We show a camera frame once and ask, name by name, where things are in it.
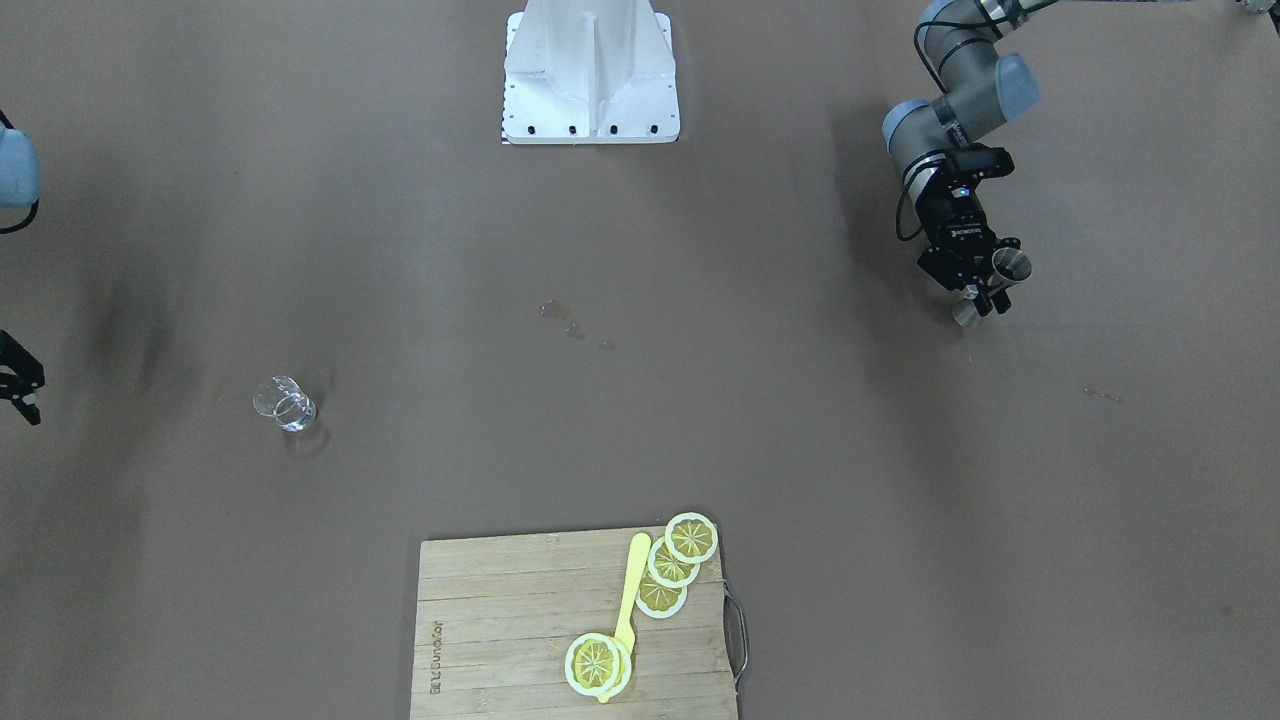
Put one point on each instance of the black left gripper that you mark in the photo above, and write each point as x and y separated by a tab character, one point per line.
962	229

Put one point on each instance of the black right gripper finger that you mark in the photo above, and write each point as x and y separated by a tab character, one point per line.
22	377

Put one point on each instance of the steel measuring jigger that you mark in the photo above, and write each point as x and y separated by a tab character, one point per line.
989	294

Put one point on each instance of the clear glass cup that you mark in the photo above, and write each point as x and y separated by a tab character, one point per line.
281	400

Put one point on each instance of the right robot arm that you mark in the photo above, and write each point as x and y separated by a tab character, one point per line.
21	185

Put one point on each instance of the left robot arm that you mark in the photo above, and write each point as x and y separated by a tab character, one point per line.
939	149

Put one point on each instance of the lemon slice end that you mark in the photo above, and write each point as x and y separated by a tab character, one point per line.
691	537

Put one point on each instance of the lemon slice middle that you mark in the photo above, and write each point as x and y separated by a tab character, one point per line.
665	569

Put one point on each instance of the lemon slice near spoon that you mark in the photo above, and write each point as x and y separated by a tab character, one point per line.
658	601

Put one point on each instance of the yellow plastic spoon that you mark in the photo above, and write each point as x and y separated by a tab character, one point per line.
624	636

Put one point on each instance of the wooden cutting board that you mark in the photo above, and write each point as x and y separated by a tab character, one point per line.
495	617

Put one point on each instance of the lemon slice on spoon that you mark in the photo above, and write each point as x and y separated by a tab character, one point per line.
597	666

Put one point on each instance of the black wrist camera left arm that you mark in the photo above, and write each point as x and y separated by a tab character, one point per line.
974	163

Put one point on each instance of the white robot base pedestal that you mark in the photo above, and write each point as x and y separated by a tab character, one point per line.
589	73

